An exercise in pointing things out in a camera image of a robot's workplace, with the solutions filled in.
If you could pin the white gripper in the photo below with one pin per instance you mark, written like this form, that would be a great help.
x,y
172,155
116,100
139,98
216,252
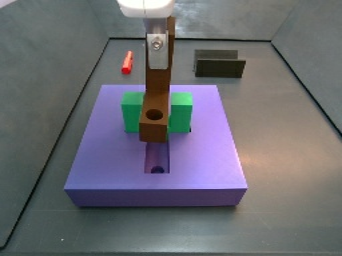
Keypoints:
x,y
155,11

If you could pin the brown block with holes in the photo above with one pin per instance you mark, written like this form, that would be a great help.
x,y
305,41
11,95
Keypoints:
x,y
154,116

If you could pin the purple base board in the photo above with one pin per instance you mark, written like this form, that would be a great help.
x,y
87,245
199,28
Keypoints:
x,y
192,171

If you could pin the red hexagonal peg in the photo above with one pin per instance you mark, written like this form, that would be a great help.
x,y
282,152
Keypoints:
x,y
127,63

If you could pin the green block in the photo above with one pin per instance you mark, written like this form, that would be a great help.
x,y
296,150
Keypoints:
x,y
179,119

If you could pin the black angled bracket holder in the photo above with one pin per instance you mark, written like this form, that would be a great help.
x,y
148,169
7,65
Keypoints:
x,y
218,63

